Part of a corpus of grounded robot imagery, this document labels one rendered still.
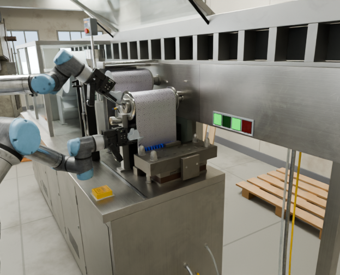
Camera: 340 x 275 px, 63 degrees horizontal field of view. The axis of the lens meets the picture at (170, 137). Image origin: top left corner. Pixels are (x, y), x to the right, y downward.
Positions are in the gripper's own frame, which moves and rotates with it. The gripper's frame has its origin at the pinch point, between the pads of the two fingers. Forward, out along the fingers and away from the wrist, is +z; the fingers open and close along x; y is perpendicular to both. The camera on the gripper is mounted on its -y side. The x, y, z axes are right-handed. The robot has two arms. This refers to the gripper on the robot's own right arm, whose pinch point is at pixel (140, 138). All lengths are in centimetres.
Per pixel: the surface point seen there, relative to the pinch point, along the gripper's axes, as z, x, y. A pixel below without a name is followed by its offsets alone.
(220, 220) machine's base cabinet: 31, -26, -46
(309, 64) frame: 30, -66, 36
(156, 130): 9.1, -0.2, 2.4
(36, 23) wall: 92, 765, 125
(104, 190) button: -25.3, -11.7, -16.5
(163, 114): 13.4, -0.3, 10.1
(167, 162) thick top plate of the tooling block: 2.4, -19.9, -7.2
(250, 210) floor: 135, 38, -109
